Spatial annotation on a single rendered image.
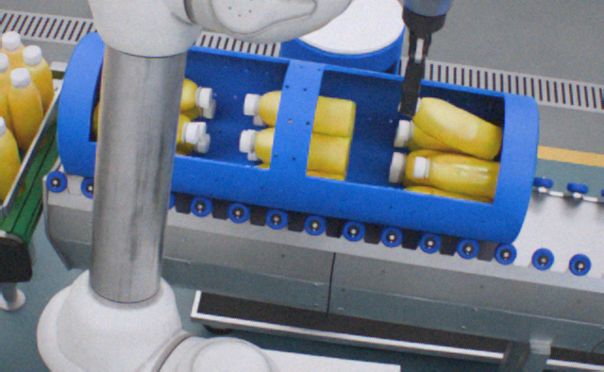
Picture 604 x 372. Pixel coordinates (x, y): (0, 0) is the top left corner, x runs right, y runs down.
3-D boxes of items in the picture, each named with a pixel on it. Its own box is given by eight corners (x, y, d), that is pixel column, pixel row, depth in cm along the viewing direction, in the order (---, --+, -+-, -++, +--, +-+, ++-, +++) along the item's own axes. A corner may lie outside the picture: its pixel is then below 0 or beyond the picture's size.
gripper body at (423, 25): (446, 22, 159) (439, 63, 166) (449, -9, 165) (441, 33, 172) (401, 14, 160) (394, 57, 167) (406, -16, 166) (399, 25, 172)
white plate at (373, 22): (260, 0, 226) (260, 5, 227) (334, 67, 212) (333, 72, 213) (353, -37, 238) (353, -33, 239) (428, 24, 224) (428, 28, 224)
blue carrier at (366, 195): (507, 275, 186) (542, 168, 166) (64, 203, 193) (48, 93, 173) (509, 173, 206) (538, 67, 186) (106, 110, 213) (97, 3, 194)
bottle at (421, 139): (498, 120, 193) (406, 112, 194) (505, 120, 186) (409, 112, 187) (496, 155, 193) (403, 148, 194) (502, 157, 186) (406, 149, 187)
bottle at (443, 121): (504, 122, 184) (419, 80, 180) (506, 145, 179) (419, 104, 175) (484, 146, 188) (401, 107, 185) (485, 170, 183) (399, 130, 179)
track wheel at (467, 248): (481, 239, 188) (480, 237, 190) (459, 236, 188) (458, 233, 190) (478, 262, 189) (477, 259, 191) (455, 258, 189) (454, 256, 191)
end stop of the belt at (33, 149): (8, 216, 191) (6, 206, 189) (4, 215, 191) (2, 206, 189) (71, 81, 218) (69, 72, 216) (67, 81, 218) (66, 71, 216)
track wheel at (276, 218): (289, 210, 191) (290, 208, 193) (266, 206, 191) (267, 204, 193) (286, 232, 192) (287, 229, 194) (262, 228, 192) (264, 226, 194)
